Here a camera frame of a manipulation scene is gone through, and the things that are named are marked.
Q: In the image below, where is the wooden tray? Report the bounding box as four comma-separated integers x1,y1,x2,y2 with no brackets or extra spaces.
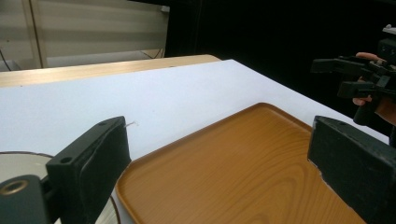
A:
115,102,368,224

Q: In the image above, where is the white plate with dark rim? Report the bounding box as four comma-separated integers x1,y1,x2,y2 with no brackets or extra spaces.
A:
0,150,121,224

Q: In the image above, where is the wooden table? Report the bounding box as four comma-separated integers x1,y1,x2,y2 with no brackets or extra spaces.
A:
0,54,222,89

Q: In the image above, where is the black curtain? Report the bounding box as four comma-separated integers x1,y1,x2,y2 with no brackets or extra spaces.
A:
129,0,396,136

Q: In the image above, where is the black cable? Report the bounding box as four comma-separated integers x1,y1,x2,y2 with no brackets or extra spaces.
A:
0,49,12,72
139,48,166,60

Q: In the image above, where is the white cabinet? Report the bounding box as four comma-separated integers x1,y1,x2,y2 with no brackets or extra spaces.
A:
0,0,171,72

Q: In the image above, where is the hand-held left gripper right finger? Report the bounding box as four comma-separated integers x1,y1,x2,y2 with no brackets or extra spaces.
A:
307,115,396,224

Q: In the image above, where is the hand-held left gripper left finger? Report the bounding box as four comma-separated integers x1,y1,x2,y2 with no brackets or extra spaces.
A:
46,116,132,224

